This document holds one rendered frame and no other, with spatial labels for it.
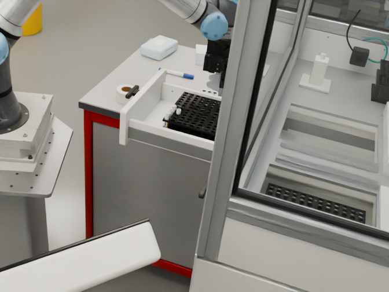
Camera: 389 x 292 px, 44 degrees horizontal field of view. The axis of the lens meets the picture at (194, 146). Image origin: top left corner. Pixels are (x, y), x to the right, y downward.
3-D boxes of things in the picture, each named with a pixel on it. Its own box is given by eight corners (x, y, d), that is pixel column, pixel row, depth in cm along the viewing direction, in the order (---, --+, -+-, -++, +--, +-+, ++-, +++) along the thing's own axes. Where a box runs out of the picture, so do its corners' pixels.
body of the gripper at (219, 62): (205, 63, 164) (210, 29, 157) (231, 68, 164) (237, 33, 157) (202, 72, 158) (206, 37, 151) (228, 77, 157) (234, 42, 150)
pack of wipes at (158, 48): (160, 62, 191) (160, 51, 189) (139, 55, 194) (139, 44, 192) (178, 50, 203) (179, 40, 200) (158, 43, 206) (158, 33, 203)
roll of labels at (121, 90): (116, 94, 167) (116, 83, 164) (136, 95, 167) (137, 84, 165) (115, 104, 161) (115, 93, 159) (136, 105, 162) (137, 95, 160)
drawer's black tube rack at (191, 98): (160, 138, 134) (162, 119, 130) (182, 109, 148) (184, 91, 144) (238, 161, 129) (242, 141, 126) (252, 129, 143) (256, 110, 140)
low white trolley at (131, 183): (81, 258, 203) (78, 100, 160) (141, 175, 253) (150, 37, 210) (213, 305, 192) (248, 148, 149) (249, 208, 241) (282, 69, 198)
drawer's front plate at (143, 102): (118, 145, 132) (120, 110, 126) (158, 98, 155) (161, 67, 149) (124, 146, 132) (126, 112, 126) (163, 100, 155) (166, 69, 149)
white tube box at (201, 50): (194, 65, 193) (196, 53, 190) (194, 55, 200) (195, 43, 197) (226, 68, 194) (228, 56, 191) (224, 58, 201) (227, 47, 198)
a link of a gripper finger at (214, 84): (205, 95, 165) (209, 69, 161) (221, 98, 165) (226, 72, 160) (203, 98, 162) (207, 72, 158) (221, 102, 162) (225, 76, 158)
